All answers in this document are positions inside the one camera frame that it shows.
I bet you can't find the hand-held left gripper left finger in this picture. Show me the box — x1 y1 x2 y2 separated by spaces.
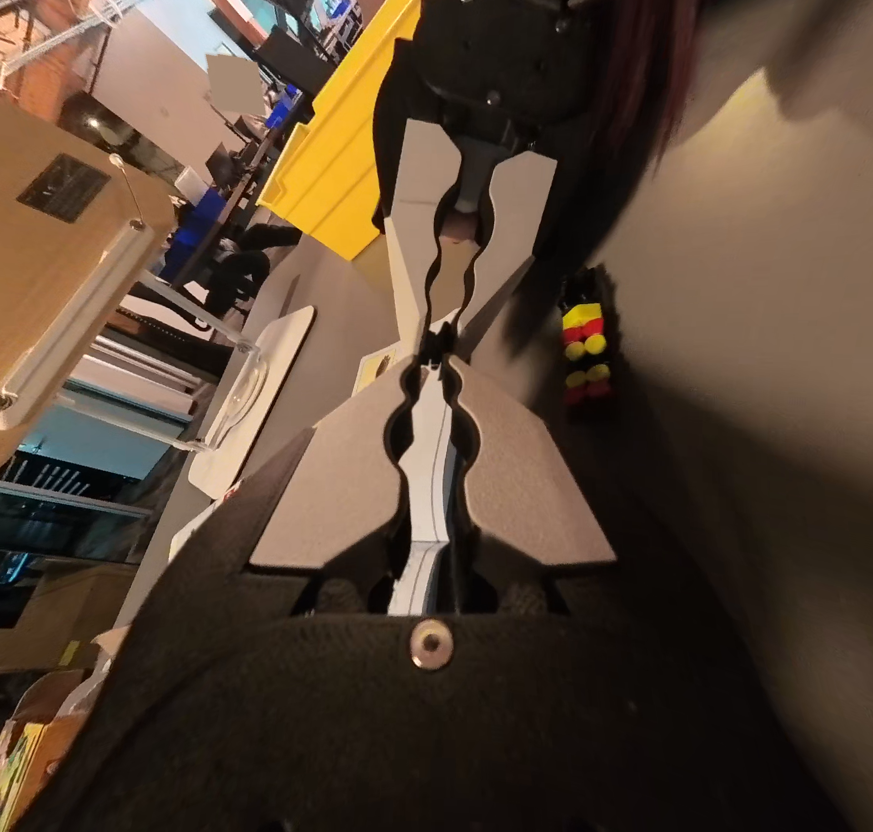
249 356 428 571

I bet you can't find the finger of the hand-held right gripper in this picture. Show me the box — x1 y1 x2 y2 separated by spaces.
456 155 558 353
385 119 467 357

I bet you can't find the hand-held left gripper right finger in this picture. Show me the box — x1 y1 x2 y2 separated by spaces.
440 353 619 570

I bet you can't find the small black lego piece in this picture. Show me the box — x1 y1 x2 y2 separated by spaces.
419 322 457 369

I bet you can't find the red yellow black lego build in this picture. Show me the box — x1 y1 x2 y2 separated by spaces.
556 267 616 422

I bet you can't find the white instruction booklet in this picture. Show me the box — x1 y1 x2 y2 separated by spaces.
353 306 466 616

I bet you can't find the yellow plastic bin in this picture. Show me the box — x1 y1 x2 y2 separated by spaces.
257 0 473 261

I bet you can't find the white board with clear stand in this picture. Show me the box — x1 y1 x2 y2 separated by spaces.
171 305 319 500

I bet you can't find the person's dark red hair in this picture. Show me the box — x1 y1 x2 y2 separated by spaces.
592 0 707 168

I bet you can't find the black office chair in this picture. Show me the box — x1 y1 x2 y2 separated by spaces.
203 224 302 318

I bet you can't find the stack of blue bins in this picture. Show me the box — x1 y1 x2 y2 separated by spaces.
160 187 229 281

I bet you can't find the brown cardboard box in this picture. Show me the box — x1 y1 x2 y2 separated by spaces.
0 559 137 675

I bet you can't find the colourful printed carton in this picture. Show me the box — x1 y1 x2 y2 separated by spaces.
0 668 103 832

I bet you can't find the aluminium rail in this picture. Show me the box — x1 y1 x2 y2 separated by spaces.
0 220 156 432

